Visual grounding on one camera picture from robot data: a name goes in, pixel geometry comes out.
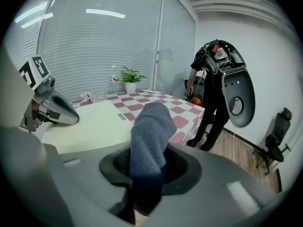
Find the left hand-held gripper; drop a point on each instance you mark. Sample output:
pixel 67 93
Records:
pixel 38 67

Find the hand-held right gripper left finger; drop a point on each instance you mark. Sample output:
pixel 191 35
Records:
pixel 78 185

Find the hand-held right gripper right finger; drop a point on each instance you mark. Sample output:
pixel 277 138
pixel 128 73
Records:
pixel 213 197

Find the cream object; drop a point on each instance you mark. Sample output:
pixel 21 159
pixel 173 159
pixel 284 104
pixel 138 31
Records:
pixel 94 126

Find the dark blue cloth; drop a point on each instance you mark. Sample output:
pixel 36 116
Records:
pixel 151 136

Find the orange object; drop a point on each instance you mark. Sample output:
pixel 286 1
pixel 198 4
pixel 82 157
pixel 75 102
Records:
pixel 196 100

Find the crushed clear plastic bottle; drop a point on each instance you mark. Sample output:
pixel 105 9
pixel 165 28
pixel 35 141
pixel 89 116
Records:
pixel 91 96

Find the clear plastic water bottle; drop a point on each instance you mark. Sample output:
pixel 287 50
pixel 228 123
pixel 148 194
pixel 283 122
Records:
pixel 114 78

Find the potted green plant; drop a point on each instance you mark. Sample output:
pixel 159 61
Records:
pixel 130 81

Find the black office chair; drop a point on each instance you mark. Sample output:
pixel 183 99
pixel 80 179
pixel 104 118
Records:
pixel 277 138

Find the white paper sheet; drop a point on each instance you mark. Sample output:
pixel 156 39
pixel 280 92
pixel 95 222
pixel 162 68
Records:
pixel 151 91

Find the red white checkered tablecloth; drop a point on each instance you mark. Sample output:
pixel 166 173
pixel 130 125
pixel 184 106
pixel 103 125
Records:
pixel 170 107

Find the black shell backpack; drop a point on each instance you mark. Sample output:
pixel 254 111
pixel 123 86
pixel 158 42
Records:
pixel 239 98

